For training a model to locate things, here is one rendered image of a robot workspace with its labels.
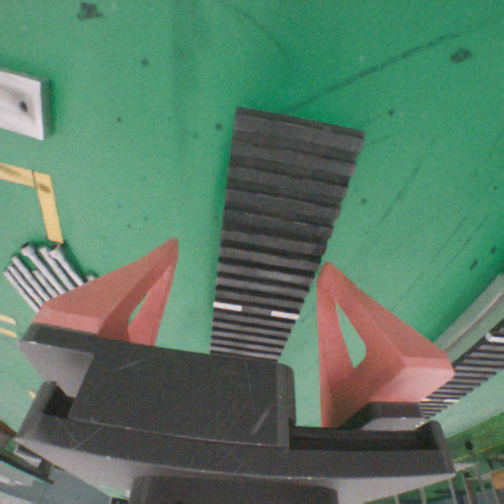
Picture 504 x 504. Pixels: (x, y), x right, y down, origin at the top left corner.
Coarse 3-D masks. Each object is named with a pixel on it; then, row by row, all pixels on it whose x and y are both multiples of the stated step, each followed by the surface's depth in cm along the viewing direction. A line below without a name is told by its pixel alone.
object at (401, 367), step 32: (320, 288) 15; (352, 288) 12; (320, 320) 14; (352, 320) 11; (384, 320) 9; (320, 352) 13; (384, 352) 8; (416, 352) 8; (320, 384) 13; (352, 384) 10; (384, 384) 8; (416, 384) 8; (352, 416) 10; (384, 416) 8; (416, 416) 8
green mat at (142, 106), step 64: (0, 0) 10; (64, 0) 10; (128, 0) 10; (192, 0) 10; (256, 0) 10; (320, 0) 10; (384, 0) 9; (448, 0) 9; (0, 64) 11; (64, 64) 11; (128, 64) 11; (192, 64) 11; (256, 64) 11; (320, 64) 11; (384, 64) 11; (448, 64) 10; (0, 128) 14; (64, 128) 13; (128, 128) 13; (192, 128) 13; (384, 128) 13; (448, 128) 12; (0, 192) 16; (64, 192) 16; (128, 192) 16; (192, 192) 16; (384, 192) 15; (448, 192) 14; (0, 256) 20; (128, 256) 19; (192, 256) 19; (384, 256) 18; (448, 256) 17; (0, 320) 27; (192, 320) 24; (448, 320) 21; (0, 384) 42
